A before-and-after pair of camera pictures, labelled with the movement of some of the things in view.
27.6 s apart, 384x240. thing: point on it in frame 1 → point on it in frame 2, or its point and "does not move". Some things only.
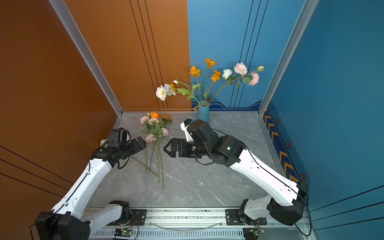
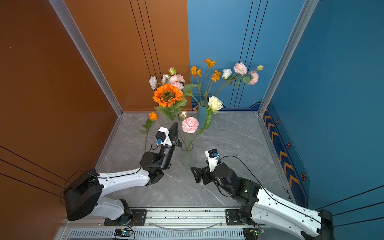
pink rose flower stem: x=252 y=77 does not move
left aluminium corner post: x=87 y=51 does not move
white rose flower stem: x=227 y=76 does not move
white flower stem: x=165 y=90 → x=165 y=79
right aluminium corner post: x=306 y=11 does not move
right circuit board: x=252 y=233 does not move
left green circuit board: x=123 y=232 does not move
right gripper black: x=174 y=142 → x=205 y=172
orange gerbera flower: x=165 y=117 → x=166 y=94
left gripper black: x=137 y=147 → x=173 y=138
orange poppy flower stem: x=195 y=72 does not move
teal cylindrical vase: x=203 y=111 does not move
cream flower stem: x=103 y=141 → x=214 y=104
